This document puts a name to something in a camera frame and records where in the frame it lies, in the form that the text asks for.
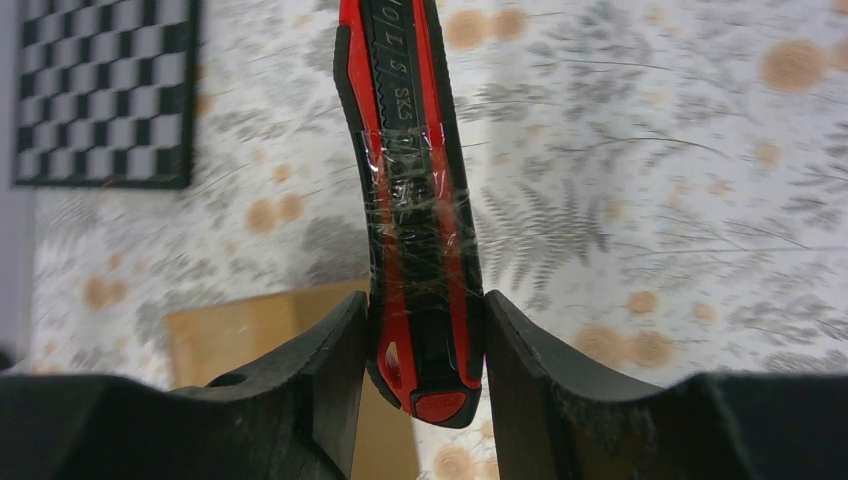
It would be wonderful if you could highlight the black white checkerboard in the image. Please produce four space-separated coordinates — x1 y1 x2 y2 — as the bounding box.
10 0 202 190

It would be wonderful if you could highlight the red black utility knife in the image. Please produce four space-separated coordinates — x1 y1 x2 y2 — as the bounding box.
333 1 484 429

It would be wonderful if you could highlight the brown cardboard express box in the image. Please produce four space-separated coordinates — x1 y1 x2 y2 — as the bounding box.
162 279 419 480

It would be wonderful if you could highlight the floral patterned table mat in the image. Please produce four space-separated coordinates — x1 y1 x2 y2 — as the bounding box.
28 1 847 479

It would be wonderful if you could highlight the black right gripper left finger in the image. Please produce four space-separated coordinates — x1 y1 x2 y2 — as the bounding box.
1 292 367 479

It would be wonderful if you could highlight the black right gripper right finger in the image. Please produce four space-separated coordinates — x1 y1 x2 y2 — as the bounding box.
485 291 847 479

